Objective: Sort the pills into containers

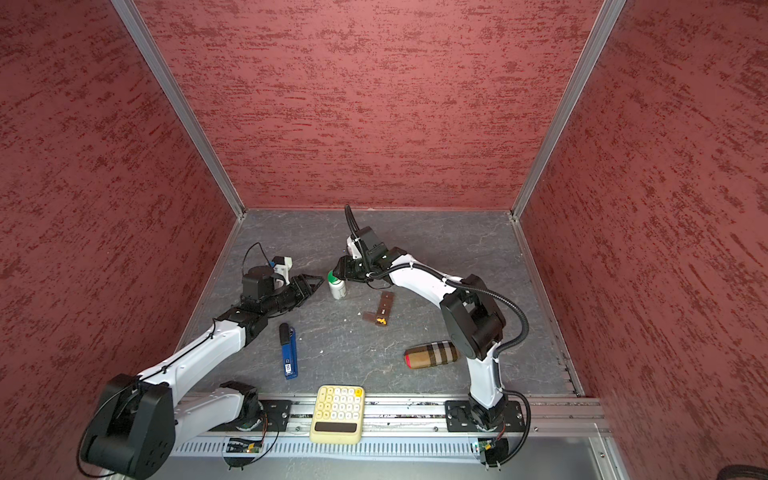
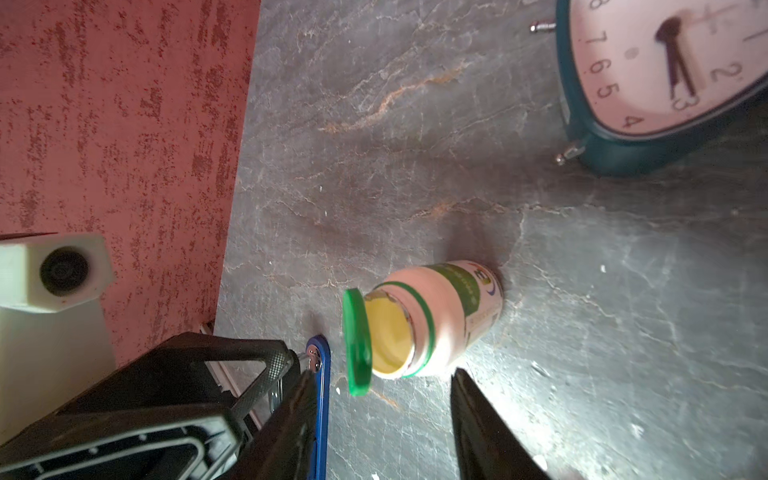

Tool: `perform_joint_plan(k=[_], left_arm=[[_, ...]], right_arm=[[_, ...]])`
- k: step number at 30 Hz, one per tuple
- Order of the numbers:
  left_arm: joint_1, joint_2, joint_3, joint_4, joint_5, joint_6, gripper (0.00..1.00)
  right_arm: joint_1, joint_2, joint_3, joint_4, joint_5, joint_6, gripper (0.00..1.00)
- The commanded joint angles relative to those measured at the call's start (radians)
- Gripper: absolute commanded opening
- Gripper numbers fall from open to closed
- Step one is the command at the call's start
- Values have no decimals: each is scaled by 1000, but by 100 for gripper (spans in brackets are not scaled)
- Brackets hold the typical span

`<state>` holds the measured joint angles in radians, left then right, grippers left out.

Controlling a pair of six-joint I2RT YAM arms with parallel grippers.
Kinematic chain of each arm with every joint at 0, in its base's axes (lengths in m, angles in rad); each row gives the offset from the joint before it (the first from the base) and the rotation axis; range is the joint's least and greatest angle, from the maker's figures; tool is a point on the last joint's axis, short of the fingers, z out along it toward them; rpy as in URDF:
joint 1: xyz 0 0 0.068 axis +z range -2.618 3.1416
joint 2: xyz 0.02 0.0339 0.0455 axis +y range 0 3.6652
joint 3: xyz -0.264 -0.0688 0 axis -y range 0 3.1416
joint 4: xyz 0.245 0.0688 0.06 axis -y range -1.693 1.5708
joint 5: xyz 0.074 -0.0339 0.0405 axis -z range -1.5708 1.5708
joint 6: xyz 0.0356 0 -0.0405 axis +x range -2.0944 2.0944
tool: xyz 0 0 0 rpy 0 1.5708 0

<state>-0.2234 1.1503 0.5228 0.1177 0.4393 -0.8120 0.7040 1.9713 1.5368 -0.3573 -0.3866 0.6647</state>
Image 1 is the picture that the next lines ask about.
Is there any yellow calculator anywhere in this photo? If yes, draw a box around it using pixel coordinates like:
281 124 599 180
309 385 365 445

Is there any plaid checkered pouch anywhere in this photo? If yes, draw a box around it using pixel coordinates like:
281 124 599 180
403 340 460 370

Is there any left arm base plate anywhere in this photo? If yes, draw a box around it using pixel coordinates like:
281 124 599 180
211 399 292 434

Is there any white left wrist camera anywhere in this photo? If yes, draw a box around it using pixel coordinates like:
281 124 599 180
271 256 293 287

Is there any aluminium corner post right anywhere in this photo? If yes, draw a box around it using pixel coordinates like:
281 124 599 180
511 0 626 222

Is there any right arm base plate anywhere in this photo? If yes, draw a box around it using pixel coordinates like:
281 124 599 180
444 399 525 433

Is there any green capped pill bottle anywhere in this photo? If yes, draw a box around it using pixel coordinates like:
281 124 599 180
327 271 347 300

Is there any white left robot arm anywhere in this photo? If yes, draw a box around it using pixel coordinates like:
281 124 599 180
76 265 324 479

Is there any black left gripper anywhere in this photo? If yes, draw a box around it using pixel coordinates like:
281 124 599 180
263 273 325 315

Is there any black corrugated right cable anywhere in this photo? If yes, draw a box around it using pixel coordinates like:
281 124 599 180
343 204 533 463

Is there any aluminium corner post left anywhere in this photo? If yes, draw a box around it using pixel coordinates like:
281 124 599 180
111 0 247 221

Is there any aluminium corner post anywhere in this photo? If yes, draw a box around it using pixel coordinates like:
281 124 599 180
111 0 247 221
511 0 626 222

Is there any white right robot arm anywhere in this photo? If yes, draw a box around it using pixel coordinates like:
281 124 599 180
333 227 506 431

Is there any brown weekly pill organizer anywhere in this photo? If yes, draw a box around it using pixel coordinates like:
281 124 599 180
362 291 394 327

